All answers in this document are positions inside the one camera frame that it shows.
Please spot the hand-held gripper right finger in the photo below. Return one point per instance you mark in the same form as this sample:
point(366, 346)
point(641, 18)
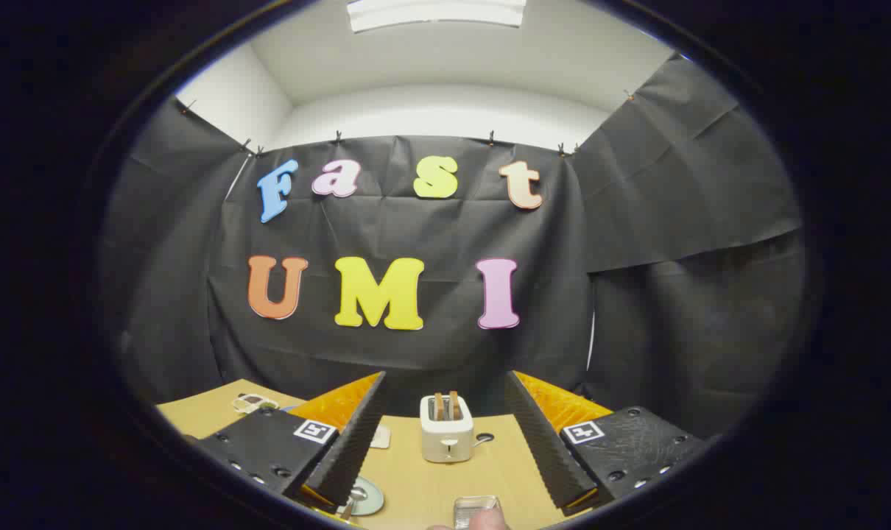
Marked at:
point(541, 442)

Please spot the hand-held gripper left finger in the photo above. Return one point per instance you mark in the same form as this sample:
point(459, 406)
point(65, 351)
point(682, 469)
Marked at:
point(350, 442)

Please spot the white square coaster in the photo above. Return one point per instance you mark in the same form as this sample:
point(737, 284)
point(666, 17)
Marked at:
point(381, 436)

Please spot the pale green plate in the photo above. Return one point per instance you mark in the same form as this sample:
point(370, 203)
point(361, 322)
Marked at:
point(375, 500)

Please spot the toast slice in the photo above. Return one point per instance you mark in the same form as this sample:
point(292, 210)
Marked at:
point(453, 405)
point(439, 407)

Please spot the white toaster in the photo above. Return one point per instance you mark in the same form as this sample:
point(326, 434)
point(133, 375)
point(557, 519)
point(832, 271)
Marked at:
point(445, 442)

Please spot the white sauce tray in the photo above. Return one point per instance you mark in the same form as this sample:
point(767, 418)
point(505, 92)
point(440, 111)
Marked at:
point(254, 403)

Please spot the black backdrop cloth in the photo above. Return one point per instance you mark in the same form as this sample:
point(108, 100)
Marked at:
point(416, 235)

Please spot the ceiling light panel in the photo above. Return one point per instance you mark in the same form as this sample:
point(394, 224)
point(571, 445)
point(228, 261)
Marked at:
point(434, 11)

